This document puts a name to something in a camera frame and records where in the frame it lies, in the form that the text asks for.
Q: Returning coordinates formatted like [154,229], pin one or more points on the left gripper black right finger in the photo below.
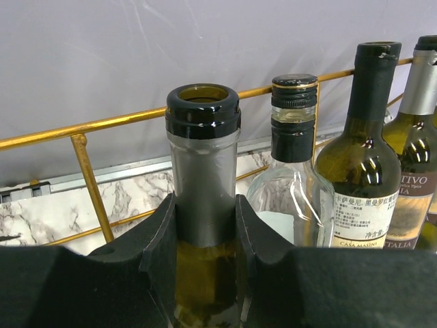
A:
[280,285]

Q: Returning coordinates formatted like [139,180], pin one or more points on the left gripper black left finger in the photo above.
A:
[129,282]

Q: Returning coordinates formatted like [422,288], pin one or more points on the clear square glass bottle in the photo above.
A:
[290,196]

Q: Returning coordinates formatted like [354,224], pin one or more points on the green wine bottle white label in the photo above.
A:
[363,169]

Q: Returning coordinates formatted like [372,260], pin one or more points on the green wine bottle brown label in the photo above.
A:
[412,135]

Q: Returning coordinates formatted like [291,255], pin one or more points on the aluminium extrusion rail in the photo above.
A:
[110,174]

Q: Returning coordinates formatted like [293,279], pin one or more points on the gold wire wine rack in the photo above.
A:
[69,216]

